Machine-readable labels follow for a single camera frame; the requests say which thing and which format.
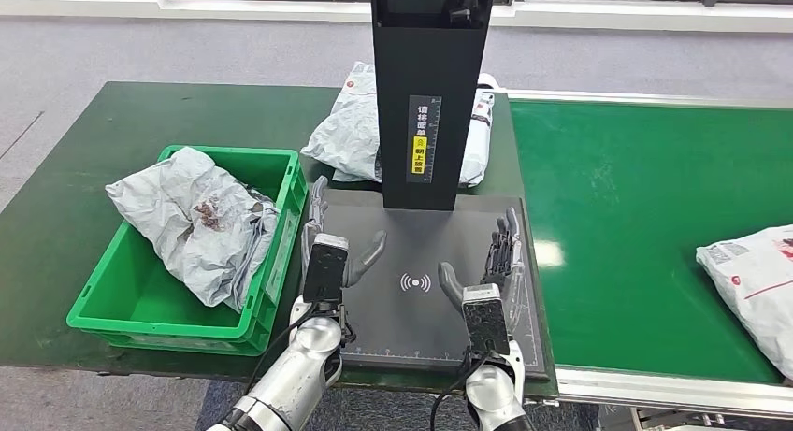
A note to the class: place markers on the grey parcel with red print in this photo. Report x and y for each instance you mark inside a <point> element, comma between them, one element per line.
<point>173,211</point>
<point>263,242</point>

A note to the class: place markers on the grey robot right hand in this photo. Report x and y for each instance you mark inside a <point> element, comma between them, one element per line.
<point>514,279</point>

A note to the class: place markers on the green plastic crate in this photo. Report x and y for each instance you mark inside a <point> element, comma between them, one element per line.
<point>124,304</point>

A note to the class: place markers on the crumpled grey parcel bag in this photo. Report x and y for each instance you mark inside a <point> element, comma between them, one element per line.
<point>347,137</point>

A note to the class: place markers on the black and yellow label strip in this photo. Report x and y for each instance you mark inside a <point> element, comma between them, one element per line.
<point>424,140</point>

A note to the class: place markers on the aluminium conveyor frame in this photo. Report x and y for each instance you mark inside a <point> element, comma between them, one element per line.
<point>650,394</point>

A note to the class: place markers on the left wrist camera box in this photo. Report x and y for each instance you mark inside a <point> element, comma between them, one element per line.
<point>325,267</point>

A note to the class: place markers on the white parcel with red line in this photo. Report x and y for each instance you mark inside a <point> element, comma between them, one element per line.
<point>756,279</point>

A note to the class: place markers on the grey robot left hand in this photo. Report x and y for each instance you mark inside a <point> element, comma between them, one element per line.
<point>316,217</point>

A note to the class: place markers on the dark green table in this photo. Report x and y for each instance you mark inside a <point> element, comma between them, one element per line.
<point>62,137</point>

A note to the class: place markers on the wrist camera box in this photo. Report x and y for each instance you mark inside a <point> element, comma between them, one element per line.
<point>325,267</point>
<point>485,320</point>

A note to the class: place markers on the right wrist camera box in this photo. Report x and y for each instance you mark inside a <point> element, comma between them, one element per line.
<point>485,320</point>

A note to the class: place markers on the green conveyor belt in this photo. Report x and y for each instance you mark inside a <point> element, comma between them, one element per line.
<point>619,186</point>

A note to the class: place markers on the white window sill ledge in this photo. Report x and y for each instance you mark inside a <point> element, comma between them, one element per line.
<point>93,7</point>

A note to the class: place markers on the black inbound scanner machine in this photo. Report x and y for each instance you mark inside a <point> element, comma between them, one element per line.
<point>427,50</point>

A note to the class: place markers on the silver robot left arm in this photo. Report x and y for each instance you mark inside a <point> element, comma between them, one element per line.
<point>297,372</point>

